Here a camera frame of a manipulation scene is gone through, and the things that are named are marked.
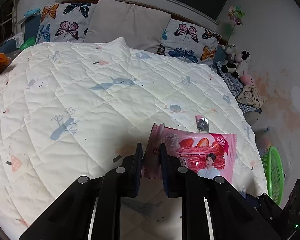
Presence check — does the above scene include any pink snack wrapper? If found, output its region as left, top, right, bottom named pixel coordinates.
left=143, top=124, right=237, bottom=182

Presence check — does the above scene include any small silver foil wrapper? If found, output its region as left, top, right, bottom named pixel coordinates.
left=195, top=115, right=210, bottom=133

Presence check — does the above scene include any green plastic basket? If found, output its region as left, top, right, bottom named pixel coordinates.
left=261, top=146, right=284, bottom=205

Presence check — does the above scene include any clear plastic storage box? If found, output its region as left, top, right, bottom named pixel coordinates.
left=255, top=126, right=281, bottom=157

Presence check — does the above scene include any white quilted bed cover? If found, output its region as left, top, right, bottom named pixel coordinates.
left=0, top=38, right=267, bottom=239

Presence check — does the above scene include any blue patterned folded blanket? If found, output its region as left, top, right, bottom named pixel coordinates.
left=216, top=61, right=262, bottom=114

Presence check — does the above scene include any spotted cream cloth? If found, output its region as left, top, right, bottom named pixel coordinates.
left=237, top=86, right=266, bottom=109

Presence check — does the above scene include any pink plush toy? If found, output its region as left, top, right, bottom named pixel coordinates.
left=239, top=72, right=255, bottom=86

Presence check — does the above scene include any black white plush toy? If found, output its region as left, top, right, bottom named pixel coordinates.
left=221, top=44, right=251, bottom=79

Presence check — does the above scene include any right butterfly pillow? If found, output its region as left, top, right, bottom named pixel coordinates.
left=157, top=20, right=222, bottom=67

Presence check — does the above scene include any butterfly pillow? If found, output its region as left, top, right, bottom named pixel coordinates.
left=36, top=2, right=96, bottom=44
left=157, top=20, right=222, bottom=67

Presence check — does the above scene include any beige pillow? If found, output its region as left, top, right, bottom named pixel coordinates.
left=84, top=0, right=171, bottom=53

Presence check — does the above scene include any left butterfly pillow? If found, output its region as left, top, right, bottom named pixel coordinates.
left=36, top=2, right=96, bottom=44

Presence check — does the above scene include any colourful pinwheel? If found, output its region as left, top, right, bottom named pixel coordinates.
left=223, top=6, right=245, bottom=43

